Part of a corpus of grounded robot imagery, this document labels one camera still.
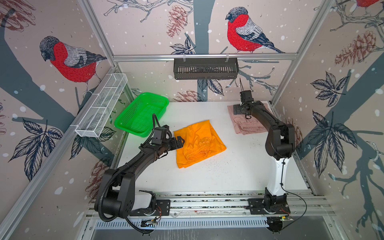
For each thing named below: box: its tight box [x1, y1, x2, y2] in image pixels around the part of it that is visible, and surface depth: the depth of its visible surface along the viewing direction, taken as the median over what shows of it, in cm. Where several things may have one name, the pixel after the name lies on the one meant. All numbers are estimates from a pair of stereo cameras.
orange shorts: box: [173, 119, 227, 169], surface depth 94 cm
